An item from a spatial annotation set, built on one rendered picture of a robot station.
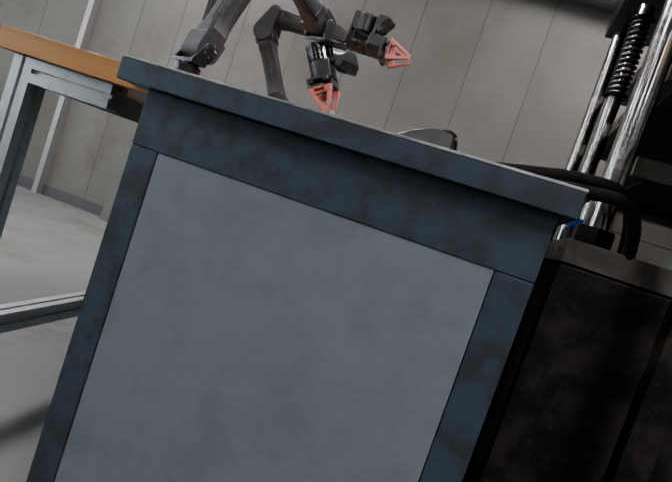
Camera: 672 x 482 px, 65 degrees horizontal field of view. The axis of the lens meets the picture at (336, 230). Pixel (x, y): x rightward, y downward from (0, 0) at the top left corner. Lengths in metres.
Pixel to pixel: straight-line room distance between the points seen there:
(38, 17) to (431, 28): 3.00
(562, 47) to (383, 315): 3.23
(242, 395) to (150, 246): 0.27
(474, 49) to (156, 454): 3.27
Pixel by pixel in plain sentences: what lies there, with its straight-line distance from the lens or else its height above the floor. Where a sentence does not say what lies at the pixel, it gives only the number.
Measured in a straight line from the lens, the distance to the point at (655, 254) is 1.92.
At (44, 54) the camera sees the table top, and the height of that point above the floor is 0.77.
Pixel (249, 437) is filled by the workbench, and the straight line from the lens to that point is 0.83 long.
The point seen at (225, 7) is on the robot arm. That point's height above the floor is 1.03.
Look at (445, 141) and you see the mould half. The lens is 1.34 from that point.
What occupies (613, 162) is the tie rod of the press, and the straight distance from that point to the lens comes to 1.48.
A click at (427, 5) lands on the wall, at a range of 3.86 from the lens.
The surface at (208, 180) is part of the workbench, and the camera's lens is 0.82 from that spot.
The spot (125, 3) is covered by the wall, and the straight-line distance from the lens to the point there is 4.56.
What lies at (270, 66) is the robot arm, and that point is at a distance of 1.87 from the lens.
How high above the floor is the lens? 0.69
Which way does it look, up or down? 3 degrees down
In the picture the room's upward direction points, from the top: 19 degrees clockwise
